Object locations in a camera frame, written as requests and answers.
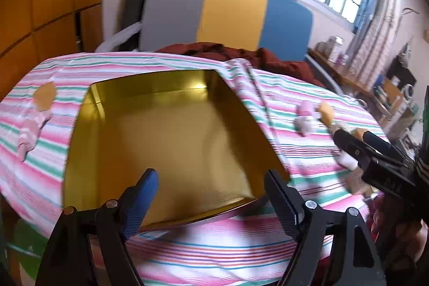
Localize black box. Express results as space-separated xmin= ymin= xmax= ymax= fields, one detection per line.
xmin=385 ymin=56 xmax=417 ymax=90

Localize dark red cloth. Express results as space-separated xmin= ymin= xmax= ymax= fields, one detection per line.
xmin=154 ymin=42 xmax=326 ymax=87

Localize grey yellow blue chair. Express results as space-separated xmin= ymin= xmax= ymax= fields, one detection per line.
xmin=95 ymin=0 xmax=346 ymax=95

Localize pink green striped tablecloth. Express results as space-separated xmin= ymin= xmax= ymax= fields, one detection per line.
xmin=0 ymin=51 xmax=391 ymax=286

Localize person's right hand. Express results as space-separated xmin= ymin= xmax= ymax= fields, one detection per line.
xmin=370 ymin=197 xmax=429 ymax=270

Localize gold tin box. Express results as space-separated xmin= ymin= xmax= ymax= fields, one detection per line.
xmin=64 ymin=69 xmax=290 ymax=233

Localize patterned beige curtain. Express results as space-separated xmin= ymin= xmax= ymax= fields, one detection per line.
xmin=345 ymin=0 xmax=403 ymax=89

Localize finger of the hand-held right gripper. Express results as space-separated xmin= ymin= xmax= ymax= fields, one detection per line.
xmin=333 ymin=128 xmax=373 ymax=170
xmin=364 ymin=132 xmax=408 ymax=161

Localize white snack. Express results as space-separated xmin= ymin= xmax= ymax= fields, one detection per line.
xmin=337 ymin=152 xmax=359 ymax=171

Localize wooden shelf unit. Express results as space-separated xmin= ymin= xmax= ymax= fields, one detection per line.
xmin=372 ymin=73 xmax=414 ymax=121

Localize white carton box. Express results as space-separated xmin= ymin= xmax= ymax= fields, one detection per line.
xmin=327 ymin=36 xmax=345 ymax=60

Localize small white fan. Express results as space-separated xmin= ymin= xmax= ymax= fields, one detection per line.
xmin=402 ymin=85 xmax=418 ymax=102

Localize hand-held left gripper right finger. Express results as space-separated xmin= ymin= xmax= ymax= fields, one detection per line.
xmin=264 ymin=169 xmax=386 ymax=286

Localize orange wooden wardrobe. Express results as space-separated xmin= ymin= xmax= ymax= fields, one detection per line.
xmin=0 ymin=0 xmax=111 ymax=99

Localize wooden desk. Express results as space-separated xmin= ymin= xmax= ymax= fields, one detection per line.
xmin=308 ymin=48 xmax=393 ymax=119

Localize cream bun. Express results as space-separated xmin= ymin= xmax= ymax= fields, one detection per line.
xmin=295 ymin=117 xmax=317 ymax=137

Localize pink snack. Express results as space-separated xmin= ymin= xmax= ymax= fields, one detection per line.
xmin=298 ymin=101 xmax=316 ymax=117
xmin=16 ymin=107 xmax=53 ymax=162

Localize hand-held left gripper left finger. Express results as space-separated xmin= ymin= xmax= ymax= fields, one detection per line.
xmin=39 ymin=168 xmax=160 ymax=286

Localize white hanging bag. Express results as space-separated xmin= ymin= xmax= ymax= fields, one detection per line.
xmin=400 ymin=43 xmax=415 ymax=63

